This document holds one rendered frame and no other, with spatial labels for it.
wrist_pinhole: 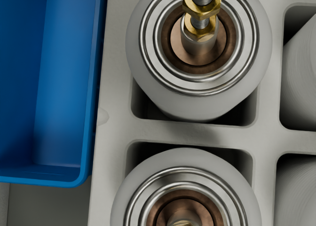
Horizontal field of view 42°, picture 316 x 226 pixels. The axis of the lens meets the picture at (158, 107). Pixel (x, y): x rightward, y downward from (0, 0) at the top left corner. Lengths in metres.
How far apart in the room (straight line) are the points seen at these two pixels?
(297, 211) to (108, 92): 0.17
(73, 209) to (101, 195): 0.20
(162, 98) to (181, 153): 0.04
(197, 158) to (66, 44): 0.32
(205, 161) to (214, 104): 0.04
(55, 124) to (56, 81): 0.05
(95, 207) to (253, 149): 0.13
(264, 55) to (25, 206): 0.38
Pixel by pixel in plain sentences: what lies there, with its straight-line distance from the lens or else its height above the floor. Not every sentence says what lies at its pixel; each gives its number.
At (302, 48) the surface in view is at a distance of 0.30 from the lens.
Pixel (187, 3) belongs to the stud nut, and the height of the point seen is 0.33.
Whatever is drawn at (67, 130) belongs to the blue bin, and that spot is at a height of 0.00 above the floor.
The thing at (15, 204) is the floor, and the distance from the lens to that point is 0.56.
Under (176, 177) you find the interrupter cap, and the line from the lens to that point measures 0.26.
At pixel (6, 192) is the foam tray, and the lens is 0.55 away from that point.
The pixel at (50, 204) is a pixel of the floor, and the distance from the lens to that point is 0.54.
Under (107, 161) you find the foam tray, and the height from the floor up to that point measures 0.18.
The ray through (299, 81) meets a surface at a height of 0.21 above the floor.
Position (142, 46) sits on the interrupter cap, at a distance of 0.26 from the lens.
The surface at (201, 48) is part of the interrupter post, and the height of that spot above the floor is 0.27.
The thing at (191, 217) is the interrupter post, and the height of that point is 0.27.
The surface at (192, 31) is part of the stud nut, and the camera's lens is 0.23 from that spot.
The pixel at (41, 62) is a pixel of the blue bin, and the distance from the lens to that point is 0.55.
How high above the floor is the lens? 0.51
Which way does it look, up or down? 84 degrees down
